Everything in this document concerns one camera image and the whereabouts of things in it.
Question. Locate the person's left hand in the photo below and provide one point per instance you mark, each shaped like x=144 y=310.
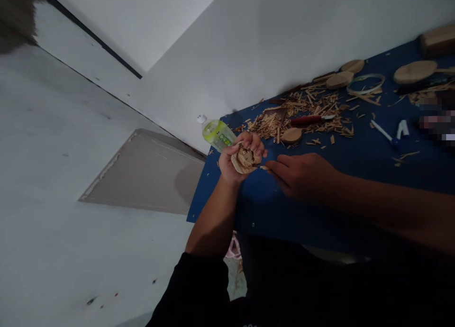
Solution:
x=228 y=165

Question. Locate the person's right hand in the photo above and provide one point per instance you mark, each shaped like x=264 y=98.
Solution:
x=305 y=176

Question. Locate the person's right fingers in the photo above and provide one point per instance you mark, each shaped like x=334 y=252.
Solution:
x=279 y=170

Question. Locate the person's left fingers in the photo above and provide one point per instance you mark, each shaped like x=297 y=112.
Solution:
x=254 y=142

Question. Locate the small carving tool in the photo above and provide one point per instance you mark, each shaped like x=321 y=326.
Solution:
x=262 y=167

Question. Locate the carved light wooden bowl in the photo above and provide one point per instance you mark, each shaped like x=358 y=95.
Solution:
x=245 y=161

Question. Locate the dark brown wooden piece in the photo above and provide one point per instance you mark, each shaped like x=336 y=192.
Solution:
x=275 y=113

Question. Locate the small oval wooden blank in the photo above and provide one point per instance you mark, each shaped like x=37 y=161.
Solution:
x=291 y=135

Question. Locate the green plastic bottle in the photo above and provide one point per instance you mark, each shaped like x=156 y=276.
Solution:
x=217 y=134

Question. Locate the pile of wood shavings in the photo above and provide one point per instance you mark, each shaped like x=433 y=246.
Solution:
x=305 y=113

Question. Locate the pink plastic bag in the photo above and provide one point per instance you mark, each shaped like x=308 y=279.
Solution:
x=234 y=248

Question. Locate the grey flat floor panel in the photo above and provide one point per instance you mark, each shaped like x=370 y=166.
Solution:
x=149 y=174

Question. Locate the white and blue pen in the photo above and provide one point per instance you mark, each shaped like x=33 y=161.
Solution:
x=383 y=130

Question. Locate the person's body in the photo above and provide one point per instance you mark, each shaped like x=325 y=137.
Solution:
x=320 y=291

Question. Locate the white and blue clip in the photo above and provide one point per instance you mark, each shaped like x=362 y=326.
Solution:
x=401 y=129

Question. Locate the large oval wooden disc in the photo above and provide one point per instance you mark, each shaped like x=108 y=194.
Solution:
x=415 y=72

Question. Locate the rectangular wooden block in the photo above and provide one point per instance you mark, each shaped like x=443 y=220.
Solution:
x=439 y=41

